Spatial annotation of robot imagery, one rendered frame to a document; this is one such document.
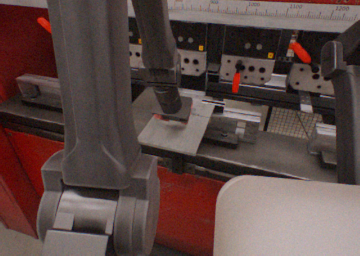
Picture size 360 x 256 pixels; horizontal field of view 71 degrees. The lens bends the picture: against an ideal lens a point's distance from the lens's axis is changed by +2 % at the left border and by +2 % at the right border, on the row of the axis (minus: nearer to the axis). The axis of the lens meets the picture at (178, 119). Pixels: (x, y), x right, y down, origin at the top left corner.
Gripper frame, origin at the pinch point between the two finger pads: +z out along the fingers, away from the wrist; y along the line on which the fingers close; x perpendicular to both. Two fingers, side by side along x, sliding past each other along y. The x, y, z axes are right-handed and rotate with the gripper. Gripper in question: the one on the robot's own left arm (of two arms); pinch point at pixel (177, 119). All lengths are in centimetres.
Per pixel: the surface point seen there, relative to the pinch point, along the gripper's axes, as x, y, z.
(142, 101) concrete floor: -91, 97, 167
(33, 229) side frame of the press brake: 49, 87, 77
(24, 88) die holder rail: -9, 78, 16
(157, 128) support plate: 3.2, 5.9, 1.6
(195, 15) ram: -25.8, -1.1, -16.2
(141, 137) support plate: 8.2, 8.5, -1.2
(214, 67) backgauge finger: -35.6, -3.0, 19.4
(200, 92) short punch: -16.2, -2.7, 8.8
